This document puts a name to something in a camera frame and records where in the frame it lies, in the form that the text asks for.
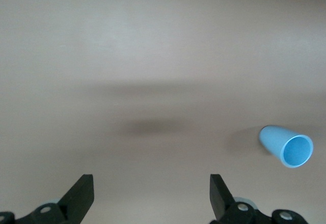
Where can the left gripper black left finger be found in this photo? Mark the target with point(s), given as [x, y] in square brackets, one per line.
[79, 198]

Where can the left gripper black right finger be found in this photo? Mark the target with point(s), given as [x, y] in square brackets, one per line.
[219, 198]

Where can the blue cup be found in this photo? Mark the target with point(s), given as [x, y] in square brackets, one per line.
[280, 142]

